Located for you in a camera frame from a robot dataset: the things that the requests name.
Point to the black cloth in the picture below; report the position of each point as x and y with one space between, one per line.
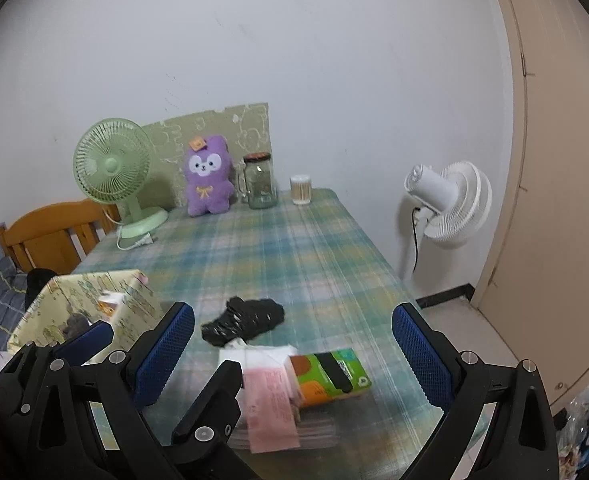
244 317

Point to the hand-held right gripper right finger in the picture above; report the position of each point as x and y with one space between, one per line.
422 355

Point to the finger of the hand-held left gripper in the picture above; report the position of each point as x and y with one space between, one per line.
85 342
214 400

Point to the glass jar mug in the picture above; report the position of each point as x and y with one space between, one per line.
260 185

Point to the yellow patterned gift bag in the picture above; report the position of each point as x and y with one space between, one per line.
74 292

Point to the wooden chair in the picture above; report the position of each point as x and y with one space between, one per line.
44 240

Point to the white orange small box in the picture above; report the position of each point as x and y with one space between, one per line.
110 305

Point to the white standing fan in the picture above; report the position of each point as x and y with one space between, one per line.
454 200

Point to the clear plastic packet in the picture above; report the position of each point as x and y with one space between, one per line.
319 430

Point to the purple plush toy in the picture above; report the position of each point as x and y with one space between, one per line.
207 185

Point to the blue plaid bedding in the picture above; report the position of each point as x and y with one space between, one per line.
2 300

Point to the green desk fan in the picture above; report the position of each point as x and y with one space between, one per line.
109 162

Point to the white cloth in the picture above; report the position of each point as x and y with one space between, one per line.
269 355

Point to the beige door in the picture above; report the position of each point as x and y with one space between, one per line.
564 210

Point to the green patterned wall board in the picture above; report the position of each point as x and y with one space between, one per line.
174 135

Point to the cotton swab container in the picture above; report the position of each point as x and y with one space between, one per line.
301 190

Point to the green orange tissue pack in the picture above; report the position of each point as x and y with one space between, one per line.
314 377

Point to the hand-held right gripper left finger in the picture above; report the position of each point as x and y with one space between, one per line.
167 350

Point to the dark cloth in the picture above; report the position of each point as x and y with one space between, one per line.
42 282

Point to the pile of plastic bags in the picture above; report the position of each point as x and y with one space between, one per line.
587 425

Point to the pink tissue pack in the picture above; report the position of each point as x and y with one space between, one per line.
269 405

